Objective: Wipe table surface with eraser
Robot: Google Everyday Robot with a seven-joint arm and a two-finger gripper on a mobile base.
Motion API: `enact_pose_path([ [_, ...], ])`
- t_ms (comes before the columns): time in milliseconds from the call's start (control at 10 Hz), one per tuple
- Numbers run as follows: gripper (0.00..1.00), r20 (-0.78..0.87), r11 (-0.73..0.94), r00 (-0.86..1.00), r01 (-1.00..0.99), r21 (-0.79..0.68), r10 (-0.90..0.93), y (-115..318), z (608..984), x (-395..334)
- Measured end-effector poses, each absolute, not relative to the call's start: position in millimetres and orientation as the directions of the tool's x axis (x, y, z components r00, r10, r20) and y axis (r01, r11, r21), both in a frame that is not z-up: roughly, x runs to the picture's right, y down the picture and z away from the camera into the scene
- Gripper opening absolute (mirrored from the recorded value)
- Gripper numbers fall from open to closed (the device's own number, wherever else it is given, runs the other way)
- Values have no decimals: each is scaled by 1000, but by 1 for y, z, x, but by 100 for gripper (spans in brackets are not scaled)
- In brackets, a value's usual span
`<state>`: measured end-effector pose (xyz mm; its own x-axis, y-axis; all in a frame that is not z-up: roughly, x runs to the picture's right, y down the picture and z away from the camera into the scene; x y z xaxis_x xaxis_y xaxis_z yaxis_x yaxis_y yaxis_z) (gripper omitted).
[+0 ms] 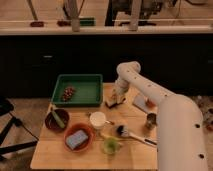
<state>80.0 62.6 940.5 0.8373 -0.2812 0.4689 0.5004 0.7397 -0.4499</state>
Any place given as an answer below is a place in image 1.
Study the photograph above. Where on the orange bowl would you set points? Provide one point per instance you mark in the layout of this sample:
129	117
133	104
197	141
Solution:
86	144

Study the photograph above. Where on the dark brown bowl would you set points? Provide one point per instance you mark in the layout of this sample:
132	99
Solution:
52	124

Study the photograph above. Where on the green cup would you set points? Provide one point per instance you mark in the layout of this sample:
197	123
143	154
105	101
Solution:
110	146

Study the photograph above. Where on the green plastic tray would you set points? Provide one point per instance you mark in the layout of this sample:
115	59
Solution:
88	90

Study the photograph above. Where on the grey flat board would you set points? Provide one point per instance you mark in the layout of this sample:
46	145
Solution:
139	102

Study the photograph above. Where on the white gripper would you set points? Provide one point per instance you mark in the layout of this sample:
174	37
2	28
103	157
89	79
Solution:
117	97

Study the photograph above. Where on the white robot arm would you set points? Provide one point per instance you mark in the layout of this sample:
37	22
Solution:
180	137

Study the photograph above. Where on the black bristle brush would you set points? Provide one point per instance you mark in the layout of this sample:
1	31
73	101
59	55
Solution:
123	131

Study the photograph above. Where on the green cucumber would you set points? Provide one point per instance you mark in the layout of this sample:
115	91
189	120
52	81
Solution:
58	119

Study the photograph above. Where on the blue sponge eraser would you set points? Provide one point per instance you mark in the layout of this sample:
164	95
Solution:
76	139

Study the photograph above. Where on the red grapes bunch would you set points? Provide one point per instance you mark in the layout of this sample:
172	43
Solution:
68	93

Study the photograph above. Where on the white cup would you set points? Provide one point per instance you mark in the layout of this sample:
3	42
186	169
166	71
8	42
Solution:
98	120

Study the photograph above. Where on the orange small object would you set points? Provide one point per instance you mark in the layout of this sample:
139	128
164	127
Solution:
149	104

